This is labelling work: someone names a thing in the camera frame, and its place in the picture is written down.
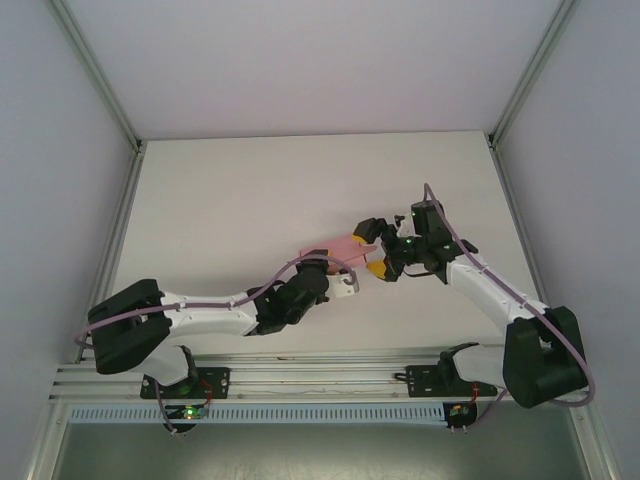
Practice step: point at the right aluminium frame post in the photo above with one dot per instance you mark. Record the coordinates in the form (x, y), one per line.
(535, 65)

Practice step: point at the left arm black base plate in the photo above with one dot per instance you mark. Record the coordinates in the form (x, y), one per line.
(217, 382)

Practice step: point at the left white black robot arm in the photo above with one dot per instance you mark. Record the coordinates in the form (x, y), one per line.
(210, 315)

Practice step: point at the aluminium frame post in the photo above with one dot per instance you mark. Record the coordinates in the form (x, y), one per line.
(535, 65)
(95, 70)

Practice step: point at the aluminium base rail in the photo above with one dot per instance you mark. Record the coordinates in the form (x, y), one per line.
(310, 371)

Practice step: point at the left aluminium frame post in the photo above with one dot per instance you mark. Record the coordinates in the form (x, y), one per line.
(95, 70)

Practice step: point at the pink paper box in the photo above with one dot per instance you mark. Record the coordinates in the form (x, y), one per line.
(345, 247)

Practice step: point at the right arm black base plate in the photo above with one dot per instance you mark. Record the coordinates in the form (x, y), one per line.
(422, 382)

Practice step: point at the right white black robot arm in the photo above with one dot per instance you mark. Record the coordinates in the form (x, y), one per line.
(490, 295)

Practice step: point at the left aluminium table edge rail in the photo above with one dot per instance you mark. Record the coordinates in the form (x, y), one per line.
(120, 215)

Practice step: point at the right aluminium table edge rail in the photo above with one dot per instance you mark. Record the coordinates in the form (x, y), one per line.
(520, 225)

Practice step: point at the aluminium table edge rail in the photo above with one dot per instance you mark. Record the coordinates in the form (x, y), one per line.
(520, 225)
(120, 215)

